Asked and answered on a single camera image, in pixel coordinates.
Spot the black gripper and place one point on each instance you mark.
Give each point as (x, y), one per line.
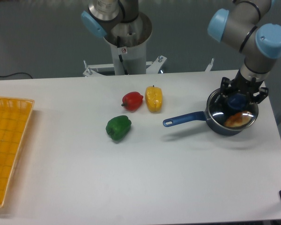
(241, 85)

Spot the glass lid with blue knob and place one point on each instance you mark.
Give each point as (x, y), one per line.
(221, 108)

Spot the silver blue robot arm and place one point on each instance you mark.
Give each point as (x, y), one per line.
(261, 46)

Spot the golden bread roll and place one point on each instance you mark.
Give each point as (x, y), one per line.
(239, 119)

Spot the dark blue saucepan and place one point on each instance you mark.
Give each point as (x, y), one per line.
(203, 116)

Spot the yellow bell pepper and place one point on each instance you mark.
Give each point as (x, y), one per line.
(154, 98)

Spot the red bell pepper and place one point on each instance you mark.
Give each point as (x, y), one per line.
(132, 101)

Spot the green bell pepper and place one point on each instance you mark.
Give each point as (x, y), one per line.
(118, 127)

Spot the yellow woven basket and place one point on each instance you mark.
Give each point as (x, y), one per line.
(14, 117)

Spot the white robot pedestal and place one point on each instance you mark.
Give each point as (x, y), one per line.
(128, 44)

